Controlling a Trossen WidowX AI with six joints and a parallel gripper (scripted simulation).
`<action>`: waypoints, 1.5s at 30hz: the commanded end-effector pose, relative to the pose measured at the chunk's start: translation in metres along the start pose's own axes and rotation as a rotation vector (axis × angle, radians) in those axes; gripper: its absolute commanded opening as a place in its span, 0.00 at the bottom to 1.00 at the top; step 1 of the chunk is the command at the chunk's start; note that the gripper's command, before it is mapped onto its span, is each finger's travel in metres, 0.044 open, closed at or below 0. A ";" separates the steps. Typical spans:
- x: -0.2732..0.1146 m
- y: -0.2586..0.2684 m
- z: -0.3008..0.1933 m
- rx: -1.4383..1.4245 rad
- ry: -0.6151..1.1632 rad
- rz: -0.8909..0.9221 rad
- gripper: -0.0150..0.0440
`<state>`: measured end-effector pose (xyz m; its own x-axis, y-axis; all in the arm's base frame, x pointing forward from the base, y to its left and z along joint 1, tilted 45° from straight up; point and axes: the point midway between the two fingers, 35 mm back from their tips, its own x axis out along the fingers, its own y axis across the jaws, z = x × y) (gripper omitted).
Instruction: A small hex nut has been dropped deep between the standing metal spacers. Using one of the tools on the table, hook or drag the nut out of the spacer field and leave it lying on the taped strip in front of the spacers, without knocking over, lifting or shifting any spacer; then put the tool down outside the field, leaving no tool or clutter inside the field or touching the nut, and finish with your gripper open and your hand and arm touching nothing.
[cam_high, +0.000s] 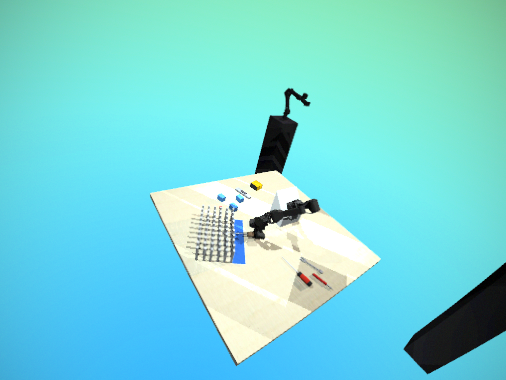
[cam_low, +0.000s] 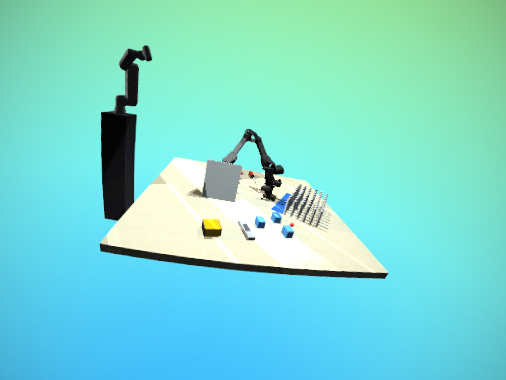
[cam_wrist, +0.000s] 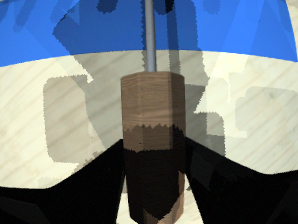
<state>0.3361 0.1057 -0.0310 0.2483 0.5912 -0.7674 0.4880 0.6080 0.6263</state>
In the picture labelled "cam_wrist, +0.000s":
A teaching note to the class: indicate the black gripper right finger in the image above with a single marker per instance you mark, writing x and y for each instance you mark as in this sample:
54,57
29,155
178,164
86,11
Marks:
230,193

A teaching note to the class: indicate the blue flat strip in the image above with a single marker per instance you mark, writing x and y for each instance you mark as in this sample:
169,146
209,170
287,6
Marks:
41,29

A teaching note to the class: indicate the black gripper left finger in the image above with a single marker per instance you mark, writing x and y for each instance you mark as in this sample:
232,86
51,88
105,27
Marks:
90,196

